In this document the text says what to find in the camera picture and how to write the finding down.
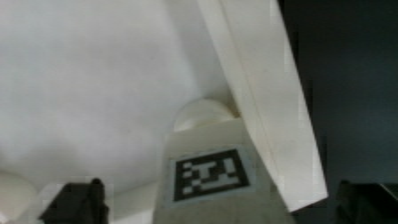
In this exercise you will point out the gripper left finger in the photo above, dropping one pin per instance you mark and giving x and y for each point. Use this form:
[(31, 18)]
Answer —
[(79, 207)]

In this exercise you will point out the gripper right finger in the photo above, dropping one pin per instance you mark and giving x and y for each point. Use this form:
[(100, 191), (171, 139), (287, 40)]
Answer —
[(366, 203)]

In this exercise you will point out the white leg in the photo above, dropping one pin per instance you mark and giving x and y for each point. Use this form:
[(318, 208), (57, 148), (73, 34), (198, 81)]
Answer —
[(217, 189)]

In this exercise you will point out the white square tabletop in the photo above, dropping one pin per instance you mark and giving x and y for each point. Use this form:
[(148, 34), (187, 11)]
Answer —
[(125, 69)]

